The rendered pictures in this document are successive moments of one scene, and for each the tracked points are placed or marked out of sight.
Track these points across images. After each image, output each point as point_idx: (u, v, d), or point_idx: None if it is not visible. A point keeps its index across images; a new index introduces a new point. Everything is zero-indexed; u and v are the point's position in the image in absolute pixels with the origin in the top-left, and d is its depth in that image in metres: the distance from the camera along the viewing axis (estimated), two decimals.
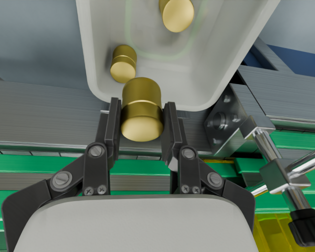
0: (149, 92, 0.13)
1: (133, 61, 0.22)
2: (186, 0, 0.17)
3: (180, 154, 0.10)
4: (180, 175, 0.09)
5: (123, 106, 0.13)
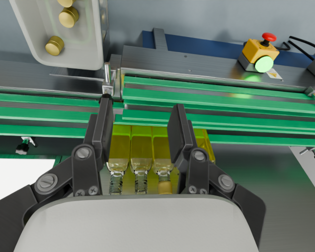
0: (158, 190, 0.40)
1: (57, 43, 0.45)
2: (66, 13, 0.38)
3: (190, 155, 0.10)
4: (188, 176, 0.10)
5: None
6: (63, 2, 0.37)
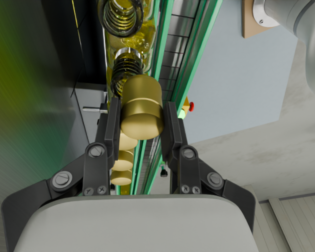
0: None
1: None
2: (150, 115, 0.12)
3: (180, 154, 0.10)
4: (180, 175, 0.09)
5: None
6: None
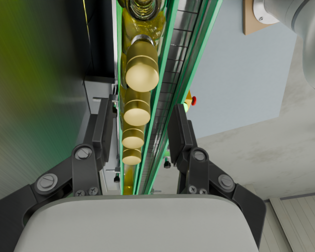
0: (142, 95, 0.21)
1: None
2: (148, 66, 0.16)
3: (190, 155, 0.10)
4: (188, 176, 0.10)
5: (125, 103, 0.21)
6: None
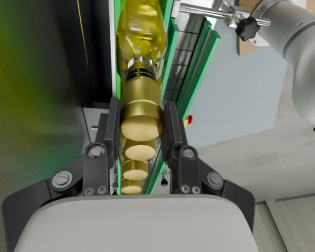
0: None
1: None
2: (145, 146, 0.17)
3: (180, 154, 0.10)
4: (180, 175, 0.09)
5: (125, 161, 0.23)
6: (136, 135, 0.13)
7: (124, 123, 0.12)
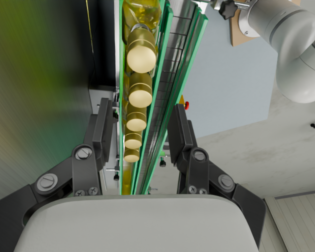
0: (140, 108, 0.28)
1: None
2: (144, 91, 0.23)
3: (190, 155, 0.10)
4: (188, 176, 0.10)
5: (128, 114, 0.28)
6: (137, 66, 0.20)
7: (129, 53, 0.18)
